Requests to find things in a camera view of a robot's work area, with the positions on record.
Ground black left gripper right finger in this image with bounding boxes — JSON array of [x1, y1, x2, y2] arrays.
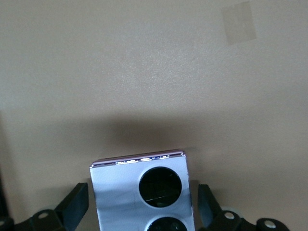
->
[[197, 184, 288, 231]]

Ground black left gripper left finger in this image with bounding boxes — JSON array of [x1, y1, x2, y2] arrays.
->
[[0, 182, 89, 231]]

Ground lilac flip phone round lenses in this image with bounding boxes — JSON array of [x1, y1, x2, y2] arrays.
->
[[89, 149, 196, 231]]

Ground small tape patch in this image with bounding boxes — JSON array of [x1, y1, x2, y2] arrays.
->
[[220, 0, 257, 46]]

